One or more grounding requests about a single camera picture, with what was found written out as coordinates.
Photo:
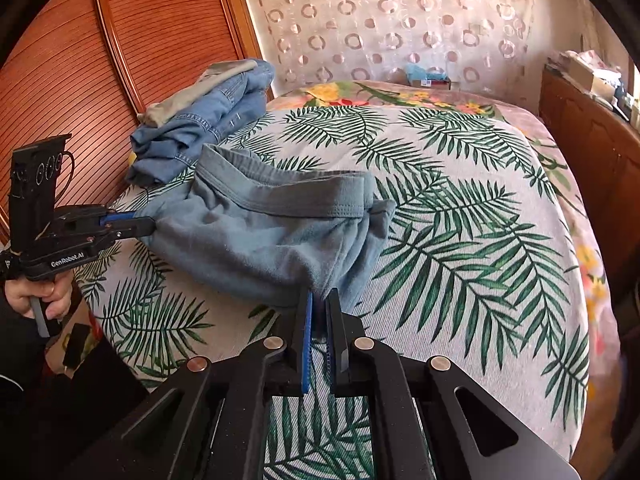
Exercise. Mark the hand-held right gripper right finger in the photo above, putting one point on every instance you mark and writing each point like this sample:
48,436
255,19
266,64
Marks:
334,320

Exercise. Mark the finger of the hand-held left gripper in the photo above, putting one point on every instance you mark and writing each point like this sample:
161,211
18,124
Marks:
117,218
135,227

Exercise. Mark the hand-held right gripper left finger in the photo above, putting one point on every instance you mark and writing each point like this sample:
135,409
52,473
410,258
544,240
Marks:
306,340

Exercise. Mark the blue-grey pants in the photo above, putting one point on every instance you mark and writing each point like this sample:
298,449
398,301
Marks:
250,250

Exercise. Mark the person's left hand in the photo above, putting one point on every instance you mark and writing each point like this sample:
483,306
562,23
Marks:
25,300

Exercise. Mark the blue denim jeans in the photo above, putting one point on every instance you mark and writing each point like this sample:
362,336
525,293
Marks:
200,125

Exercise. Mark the grey folded garment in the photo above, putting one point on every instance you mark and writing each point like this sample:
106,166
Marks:
175,107

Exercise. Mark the leaf print blanket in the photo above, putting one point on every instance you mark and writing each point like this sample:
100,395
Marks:
475,260

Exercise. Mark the wooden louvered wardrobe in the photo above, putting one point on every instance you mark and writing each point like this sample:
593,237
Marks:
150,35

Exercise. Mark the person's dark clothing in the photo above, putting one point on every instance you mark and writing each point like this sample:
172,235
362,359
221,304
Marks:
60,420

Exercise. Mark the wooden side cabinet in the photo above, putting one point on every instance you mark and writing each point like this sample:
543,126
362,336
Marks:
590,150

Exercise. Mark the circle patterned sheer curtain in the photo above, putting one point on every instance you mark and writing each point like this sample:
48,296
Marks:
375,10

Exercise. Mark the white cardboard box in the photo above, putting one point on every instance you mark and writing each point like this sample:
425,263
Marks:
590,77

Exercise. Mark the pink patterned cloth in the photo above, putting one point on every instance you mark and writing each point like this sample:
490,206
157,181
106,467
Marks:
585,57

